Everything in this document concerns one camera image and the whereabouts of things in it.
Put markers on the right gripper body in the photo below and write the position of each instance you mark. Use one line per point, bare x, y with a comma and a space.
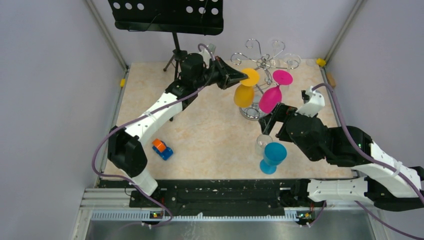
284, 112

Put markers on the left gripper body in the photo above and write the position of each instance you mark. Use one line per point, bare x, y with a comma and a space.
217, 73

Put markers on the magenta plastic goblet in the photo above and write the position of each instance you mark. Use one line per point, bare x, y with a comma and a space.
274, 95

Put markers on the orange plastic goblet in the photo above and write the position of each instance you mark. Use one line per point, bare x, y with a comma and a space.
245, 93

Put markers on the clear wine glass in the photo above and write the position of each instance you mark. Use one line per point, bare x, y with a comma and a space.
292, 61

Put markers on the tall clear flute glass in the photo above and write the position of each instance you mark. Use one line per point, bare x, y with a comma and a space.
278, 47

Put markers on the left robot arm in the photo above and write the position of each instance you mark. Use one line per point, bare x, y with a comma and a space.
125, 145

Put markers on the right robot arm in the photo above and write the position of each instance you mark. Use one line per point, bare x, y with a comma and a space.
385, 184

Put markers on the small clear tumbler glass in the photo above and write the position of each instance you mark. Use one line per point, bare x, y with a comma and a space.
261, 142

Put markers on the chrome wine glass rack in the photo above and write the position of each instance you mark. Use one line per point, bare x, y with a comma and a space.
262, 66

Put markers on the blue plastic goblet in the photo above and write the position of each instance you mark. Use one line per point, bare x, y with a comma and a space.
274, 154

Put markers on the black music stand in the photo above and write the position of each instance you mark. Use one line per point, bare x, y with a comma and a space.
195, 17

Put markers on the wooden block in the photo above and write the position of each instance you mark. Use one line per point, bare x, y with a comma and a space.
331, 80

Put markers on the yellow corner clamp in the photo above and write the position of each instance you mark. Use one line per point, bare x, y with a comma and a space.
321, 62

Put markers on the yellow left edge clamp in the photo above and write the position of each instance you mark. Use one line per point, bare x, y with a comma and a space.
122, 83

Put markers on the blue orange toy car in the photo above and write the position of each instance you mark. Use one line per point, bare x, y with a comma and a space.
162, 149

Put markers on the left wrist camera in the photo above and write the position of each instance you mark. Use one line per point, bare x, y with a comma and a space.
210, 51

